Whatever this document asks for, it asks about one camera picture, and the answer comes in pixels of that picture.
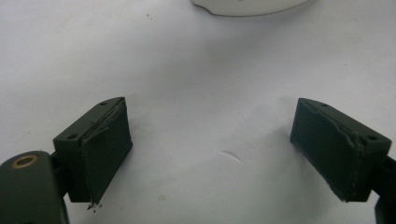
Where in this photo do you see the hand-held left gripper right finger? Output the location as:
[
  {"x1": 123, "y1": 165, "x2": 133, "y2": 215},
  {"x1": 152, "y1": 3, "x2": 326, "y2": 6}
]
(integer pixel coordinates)
[{"x1": 290, "y1": 97, "x2": 393, "y2": 203}]

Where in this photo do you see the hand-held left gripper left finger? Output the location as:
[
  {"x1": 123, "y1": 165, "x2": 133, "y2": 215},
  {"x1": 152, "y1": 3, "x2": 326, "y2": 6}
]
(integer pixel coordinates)
[{"x1": 52, "y1": 96, "x2": 134, "y2": 206}]

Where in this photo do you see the white bottle with blue pump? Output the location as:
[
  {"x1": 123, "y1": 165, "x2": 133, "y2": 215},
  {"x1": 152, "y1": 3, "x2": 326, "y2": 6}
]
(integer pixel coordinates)
[{"x1": 191, "y1": 0, "x2": 313, "y2": 18}]

